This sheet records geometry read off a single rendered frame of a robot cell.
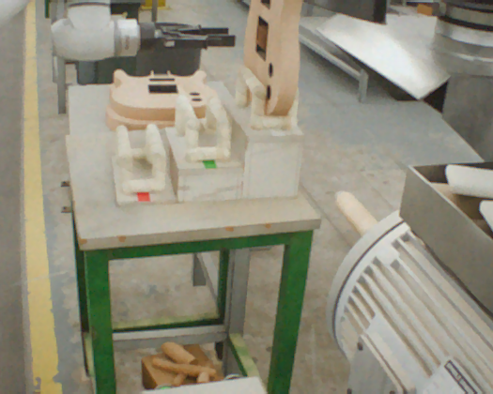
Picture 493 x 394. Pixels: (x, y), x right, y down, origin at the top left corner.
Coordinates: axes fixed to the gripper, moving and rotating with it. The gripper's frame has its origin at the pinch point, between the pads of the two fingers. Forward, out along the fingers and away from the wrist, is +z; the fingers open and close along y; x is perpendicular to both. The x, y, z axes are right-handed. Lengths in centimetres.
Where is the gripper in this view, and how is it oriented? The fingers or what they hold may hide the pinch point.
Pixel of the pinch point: (220, 37)
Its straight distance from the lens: 168.9
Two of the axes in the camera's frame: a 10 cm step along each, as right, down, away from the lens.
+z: 9.7, -0.5, 2.5
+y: 2.4, 4.7, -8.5
